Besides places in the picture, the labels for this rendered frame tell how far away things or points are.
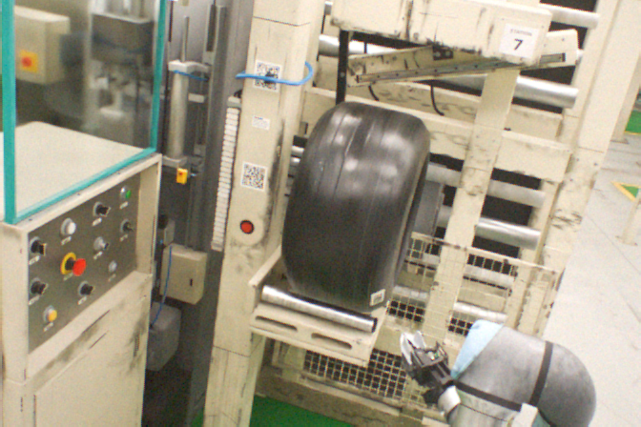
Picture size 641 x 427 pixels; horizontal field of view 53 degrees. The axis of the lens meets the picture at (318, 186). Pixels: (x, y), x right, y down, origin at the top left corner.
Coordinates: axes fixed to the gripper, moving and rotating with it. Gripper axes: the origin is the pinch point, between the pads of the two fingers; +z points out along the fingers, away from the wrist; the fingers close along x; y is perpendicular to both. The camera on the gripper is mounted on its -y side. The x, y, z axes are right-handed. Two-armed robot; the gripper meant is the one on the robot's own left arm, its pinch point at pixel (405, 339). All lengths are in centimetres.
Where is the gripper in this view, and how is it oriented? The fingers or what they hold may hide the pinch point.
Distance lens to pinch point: 165.3
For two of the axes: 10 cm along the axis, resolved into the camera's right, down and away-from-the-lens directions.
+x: -9.1, 3.1, -2.6
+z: -3.9, -5.1, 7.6
